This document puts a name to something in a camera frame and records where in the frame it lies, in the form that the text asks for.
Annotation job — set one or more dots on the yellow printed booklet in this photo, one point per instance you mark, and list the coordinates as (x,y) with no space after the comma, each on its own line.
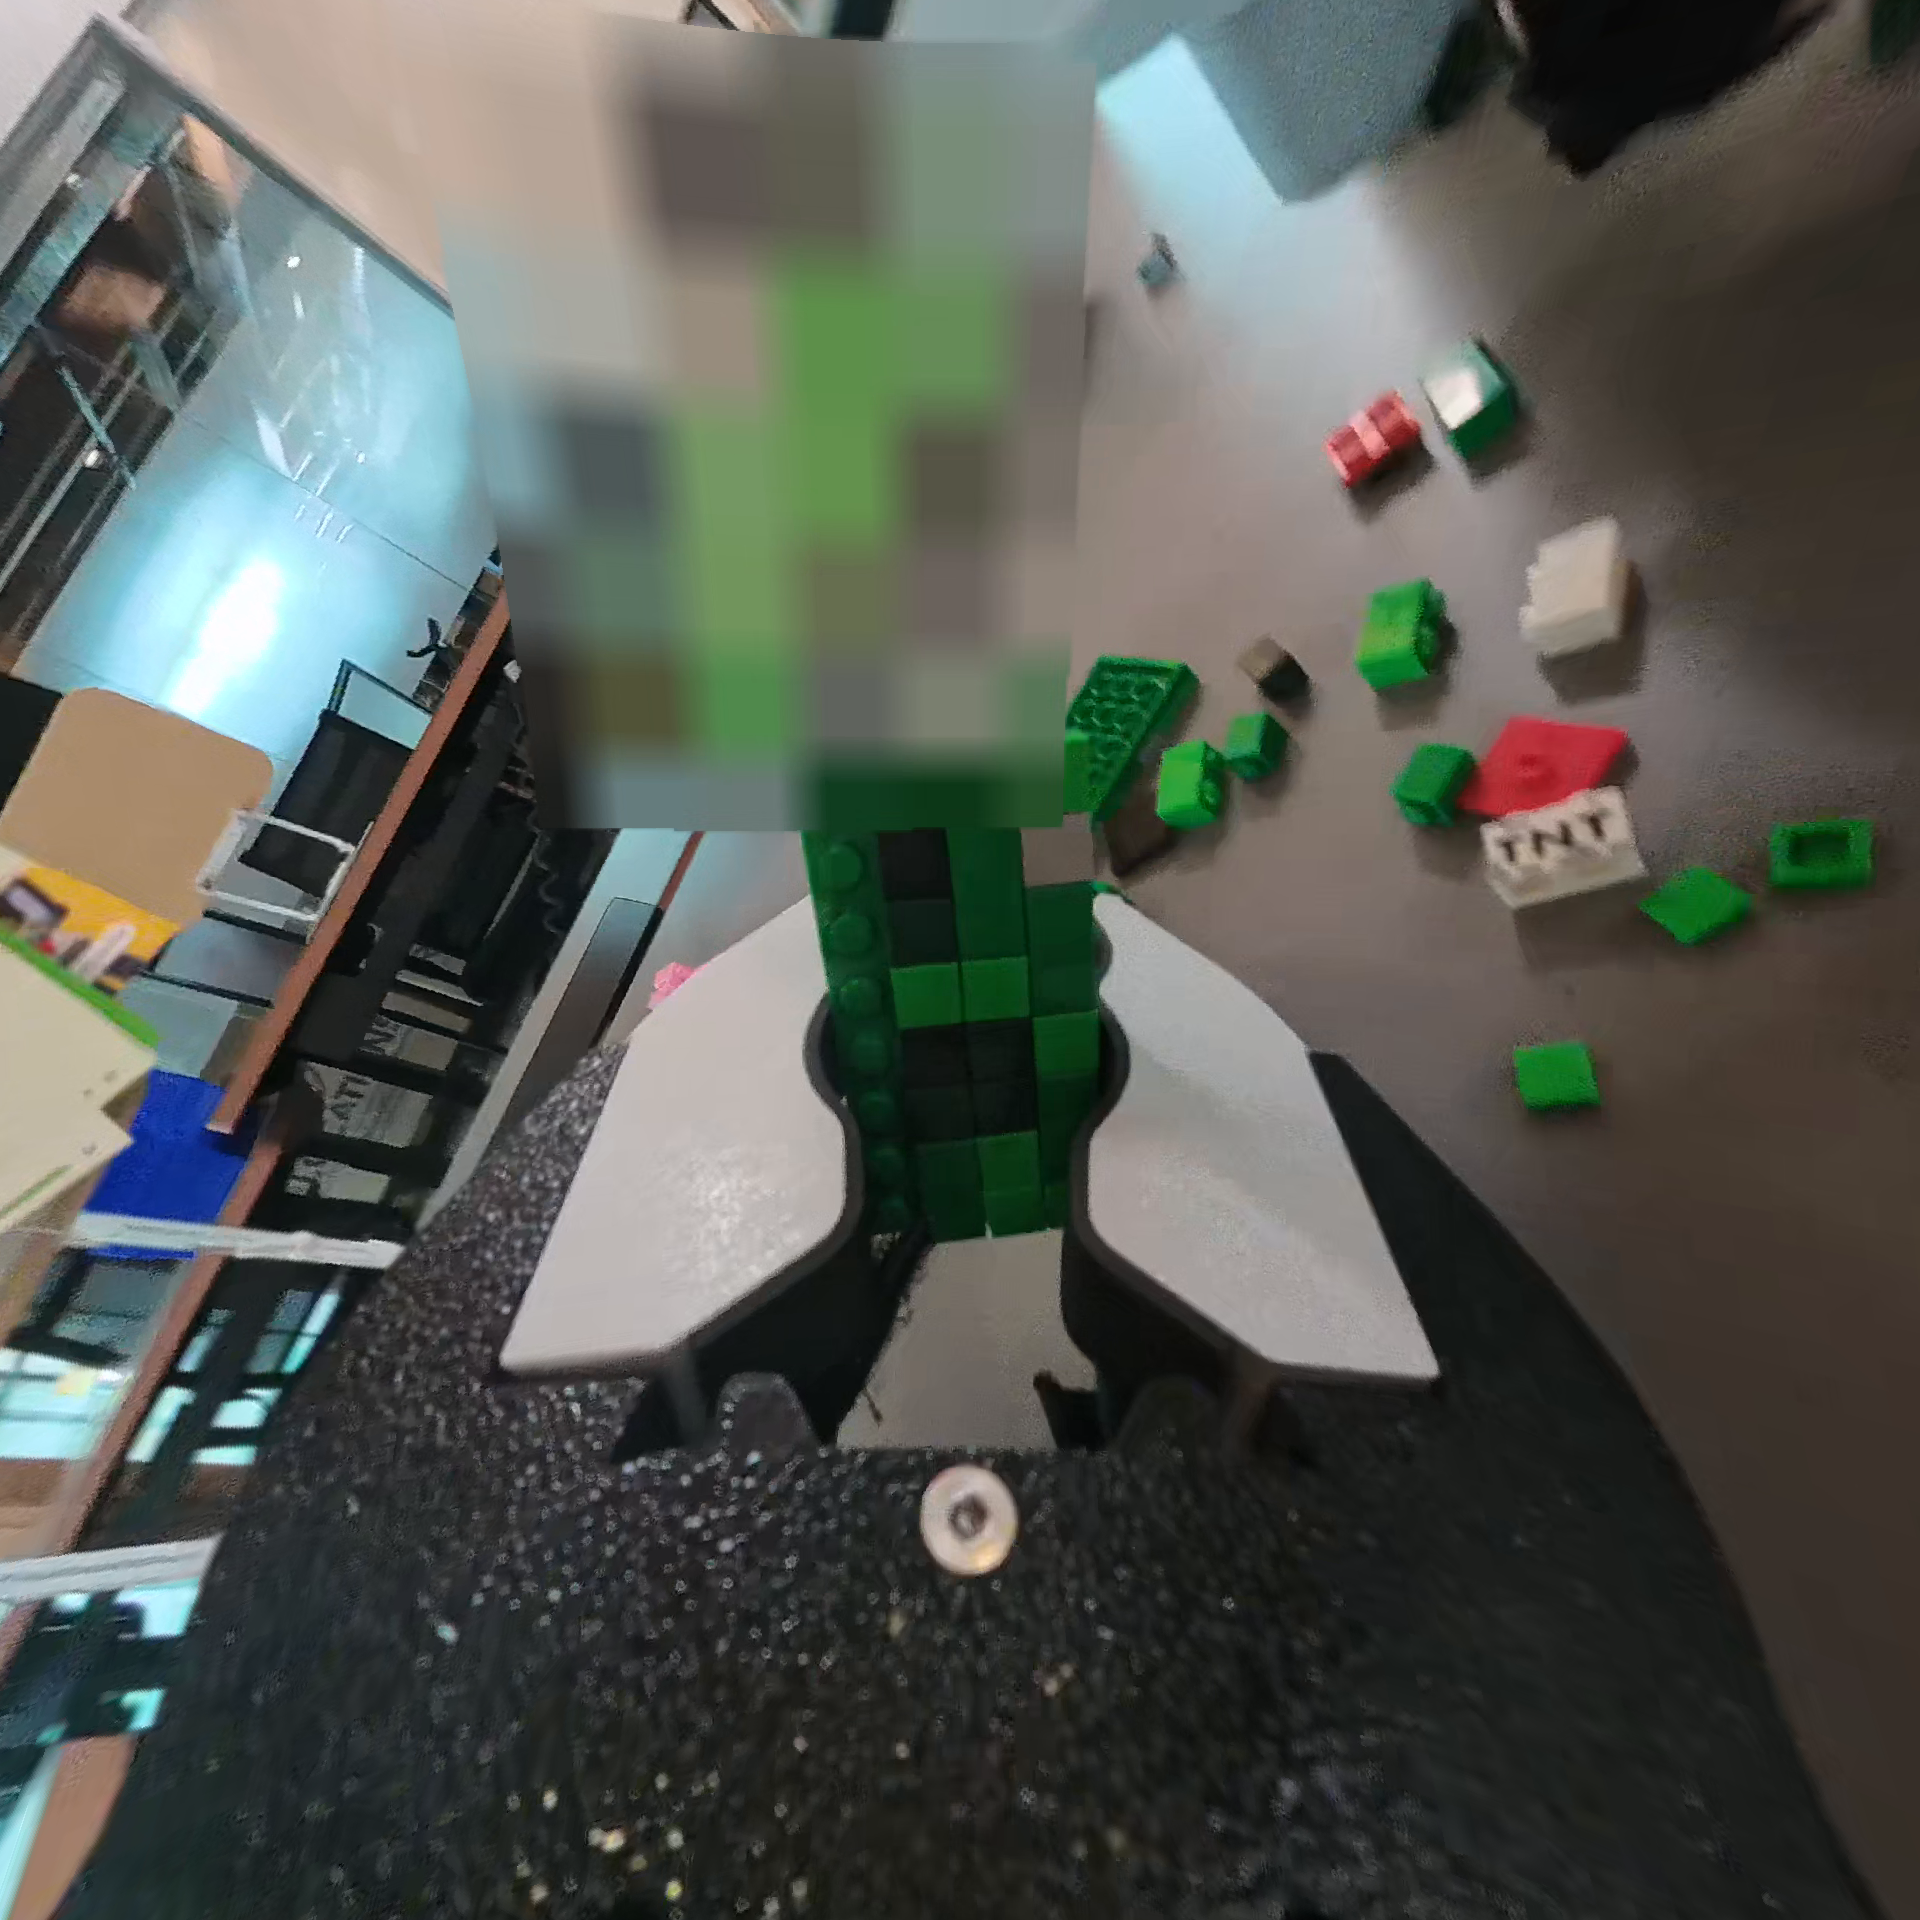
(85,922)

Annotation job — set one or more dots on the pink lego pig figure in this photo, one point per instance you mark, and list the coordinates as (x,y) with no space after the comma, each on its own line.
(671,980)

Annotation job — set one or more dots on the red lego tile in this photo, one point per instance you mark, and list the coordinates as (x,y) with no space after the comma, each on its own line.
(1550,754)

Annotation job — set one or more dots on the open lego instruction booklet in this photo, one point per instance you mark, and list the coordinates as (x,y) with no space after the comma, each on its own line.
(44,1083)

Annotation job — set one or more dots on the wide green lego plate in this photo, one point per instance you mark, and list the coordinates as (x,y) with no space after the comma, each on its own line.
(1125,716)

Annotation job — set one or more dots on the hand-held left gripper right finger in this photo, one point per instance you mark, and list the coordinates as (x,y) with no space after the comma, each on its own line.
(1260,1182)

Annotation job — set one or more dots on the white printed lego brick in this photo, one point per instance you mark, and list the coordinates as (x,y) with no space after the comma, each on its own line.
(1556,852)

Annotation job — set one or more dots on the scattered loose green lego bricks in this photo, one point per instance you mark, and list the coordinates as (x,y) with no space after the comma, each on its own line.
(1405,637)

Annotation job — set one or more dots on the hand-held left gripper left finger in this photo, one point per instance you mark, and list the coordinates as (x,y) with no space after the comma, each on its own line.
(678,1182)

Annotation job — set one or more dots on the narrow green lego creeper body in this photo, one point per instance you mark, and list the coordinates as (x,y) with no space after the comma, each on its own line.
(958,1050)

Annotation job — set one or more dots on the small grey lego piece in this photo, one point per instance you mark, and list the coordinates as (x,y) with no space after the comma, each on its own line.
(1155,256)

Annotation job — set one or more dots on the red lego brick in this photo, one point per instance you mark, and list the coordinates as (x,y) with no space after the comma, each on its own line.
(1369,438)

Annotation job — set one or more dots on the green lego brick white top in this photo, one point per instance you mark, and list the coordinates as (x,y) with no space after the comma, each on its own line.
(1480,402)

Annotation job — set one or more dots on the blue plastic block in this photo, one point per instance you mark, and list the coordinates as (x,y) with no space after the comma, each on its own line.
(175,1160)

